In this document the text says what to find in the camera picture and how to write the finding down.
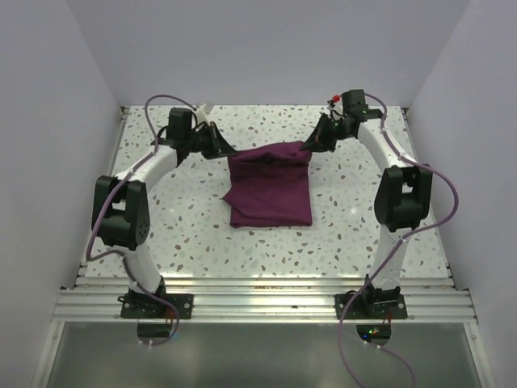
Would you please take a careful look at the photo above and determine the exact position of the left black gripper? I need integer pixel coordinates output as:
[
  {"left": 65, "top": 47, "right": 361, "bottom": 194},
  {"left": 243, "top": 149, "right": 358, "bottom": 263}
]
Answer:
[{"left": 184, "top": 121, "right": 236, "bottom": 160}]

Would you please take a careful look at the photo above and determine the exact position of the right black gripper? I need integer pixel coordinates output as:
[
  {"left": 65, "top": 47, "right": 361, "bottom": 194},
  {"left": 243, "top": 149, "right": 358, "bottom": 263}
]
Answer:
[{"left": 300, "top": 112, "right": 353, "bottom": 153}]

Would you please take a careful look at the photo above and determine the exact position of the purple cloth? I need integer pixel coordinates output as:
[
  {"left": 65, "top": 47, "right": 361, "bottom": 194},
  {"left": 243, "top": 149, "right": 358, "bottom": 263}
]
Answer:
[{"left": 223, "top": 141, "right": 313, "bottom": 228}]

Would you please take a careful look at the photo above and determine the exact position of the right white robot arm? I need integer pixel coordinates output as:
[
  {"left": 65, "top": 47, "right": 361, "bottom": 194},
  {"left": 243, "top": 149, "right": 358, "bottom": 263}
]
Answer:
[{"left": 301, "top": 114, "right": 432, "bottom": 318}]

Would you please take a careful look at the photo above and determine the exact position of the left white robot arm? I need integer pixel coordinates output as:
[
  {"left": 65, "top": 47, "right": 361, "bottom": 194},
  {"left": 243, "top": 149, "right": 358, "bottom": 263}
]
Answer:
[{"left": 86, "top": 122, "right": 237, "bottom": 318}]

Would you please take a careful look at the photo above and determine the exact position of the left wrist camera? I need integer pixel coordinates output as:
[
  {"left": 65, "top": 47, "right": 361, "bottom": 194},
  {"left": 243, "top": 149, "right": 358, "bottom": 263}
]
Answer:
[{"left": 166, "top": 102, "right": 213, "bottom": 143}]

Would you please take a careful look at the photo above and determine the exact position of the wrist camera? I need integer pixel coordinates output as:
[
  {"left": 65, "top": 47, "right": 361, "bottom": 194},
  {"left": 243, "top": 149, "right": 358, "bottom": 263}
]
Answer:
[
  {"left": 328, "top": 90, "right": 369, "bottom": 118},
  {"left": 166, "top": 102, "right": 213, "bottom": 143}
]

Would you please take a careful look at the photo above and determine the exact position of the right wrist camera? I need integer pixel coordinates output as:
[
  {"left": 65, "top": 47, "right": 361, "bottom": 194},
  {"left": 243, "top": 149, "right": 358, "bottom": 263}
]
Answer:
[{"left": 328, "top": 90, "right": 369, "bottom": 118}]

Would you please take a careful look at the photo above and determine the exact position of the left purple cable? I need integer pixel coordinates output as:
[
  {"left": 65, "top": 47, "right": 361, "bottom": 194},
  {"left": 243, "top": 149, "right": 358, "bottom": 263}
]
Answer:
[{"left": 86, "top": 93, "right": 201, "bottom": 349}]

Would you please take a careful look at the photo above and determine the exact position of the purple cable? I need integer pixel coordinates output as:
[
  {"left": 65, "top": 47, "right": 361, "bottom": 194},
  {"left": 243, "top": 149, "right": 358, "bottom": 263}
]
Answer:
[
  {"left": 335, "top": 91, "right": 461, "bottom": 388},
  {"left": 86, "top": 93, "right": 201, "bottom": 349}
]

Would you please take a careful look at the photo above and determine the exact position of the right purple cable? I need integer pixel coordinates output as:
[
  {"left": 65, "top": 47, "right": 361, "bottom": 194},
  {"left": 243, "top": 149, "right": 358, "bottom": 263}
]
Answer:
[{"left": 335, "top": 91, "right": 461, "bottom": 388}]

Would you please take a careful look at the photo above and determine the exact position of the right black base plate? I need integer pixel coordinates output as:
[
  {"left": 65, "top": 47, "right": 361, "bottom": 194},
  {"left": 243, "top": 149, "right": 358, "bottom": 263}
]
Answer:
[{"left": 344, "top": 292, "right": 409, "bottom": 320}]

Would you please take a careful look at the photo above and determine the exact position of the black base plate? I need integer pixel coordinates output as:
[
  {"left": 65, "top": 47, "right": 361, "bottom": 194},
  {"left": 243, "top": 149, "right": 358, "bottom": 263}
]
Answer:
[
  {"left": 344, "top": 292, "right": 409, "bottom": 320},
  {"left": 117, "top": 291, "right": 194, "bottom": 319}
]

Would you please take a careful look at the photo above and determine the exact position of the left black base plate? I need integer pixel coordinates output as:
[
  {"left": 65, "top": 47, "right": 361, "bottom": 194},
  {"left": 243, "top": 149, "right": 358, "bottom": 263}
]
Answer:
[{"left": 117, "top": 291, "right": 194, "bottom": 319}]

